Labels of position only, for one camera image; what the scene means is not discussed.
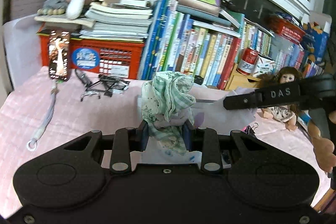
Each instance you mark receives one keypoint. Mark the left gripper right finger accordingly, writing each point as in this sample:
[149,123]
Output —
[205,141]

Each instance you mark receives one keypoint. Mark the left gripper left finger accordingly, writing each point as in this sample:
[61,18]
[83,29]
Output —
[125,141]

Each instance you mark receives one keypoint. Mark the green plaid cloth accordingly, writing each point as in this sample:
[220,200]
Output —
[165,106]

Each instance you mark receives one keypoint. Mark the purple plush toy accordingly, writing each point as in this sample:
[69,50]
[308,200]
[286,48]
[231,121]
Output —
[195,118]

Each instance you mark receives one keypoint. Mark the person right hand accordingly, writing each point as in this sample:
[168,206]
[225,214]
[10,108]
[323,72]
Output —
[323,148]

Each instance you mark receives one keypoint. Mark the white shallow tray box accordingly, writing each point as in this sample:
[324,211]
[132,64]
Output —
[156,154]

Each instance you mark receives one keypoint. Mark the brown haired doll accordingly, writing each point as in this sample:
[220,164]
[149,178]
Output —
[284,109]

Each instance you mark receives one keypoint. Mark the black binder clip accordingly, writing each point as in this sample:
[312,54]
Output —
[255,126]

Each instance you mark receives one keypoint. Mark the blue cardboard box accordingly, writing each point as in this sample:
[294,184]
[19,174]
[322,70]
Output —
[315,41]

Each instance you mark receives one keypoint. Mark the miniature black bicycle model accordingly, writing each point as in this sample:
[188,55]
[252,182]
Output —
[105,85]

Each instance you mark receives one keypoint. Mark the white printed carton box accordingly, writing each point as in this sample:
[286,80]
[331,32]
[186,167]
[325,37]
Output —
[263,65]

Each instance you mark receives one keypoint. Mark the small black box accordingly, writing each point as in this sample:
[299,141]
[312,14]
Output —
[198,80]

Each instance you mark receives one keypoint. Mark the small wooden drawer box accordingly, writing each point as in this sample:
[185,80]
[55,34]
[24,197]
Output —
[238,80]

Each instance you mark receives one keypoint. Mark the red Budweiser can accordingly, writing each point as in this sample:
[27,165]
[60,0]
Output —
[247,61]

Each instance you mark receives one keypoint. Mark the red basket on books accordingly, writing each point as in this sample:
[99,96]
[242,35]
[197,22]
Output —
[286,29]

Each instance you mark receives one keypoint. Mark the red plastic crate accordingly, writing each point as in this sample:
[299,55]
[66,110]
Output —
[118,58]

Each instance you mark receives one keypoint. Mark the blue round sticker label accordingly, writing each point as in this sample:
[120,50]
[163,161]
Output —
[85,58]

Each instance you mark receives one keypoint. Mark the row of upright books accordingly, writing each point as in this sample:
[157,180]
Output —
[184,40]

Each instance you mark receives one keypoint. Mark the smartphone with photo screen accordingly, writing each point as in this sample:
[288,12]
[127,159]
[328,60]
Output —
[59,55]

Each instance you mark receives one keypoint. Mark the stack of lying books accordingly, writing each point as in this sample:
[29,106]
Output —
[114,20]

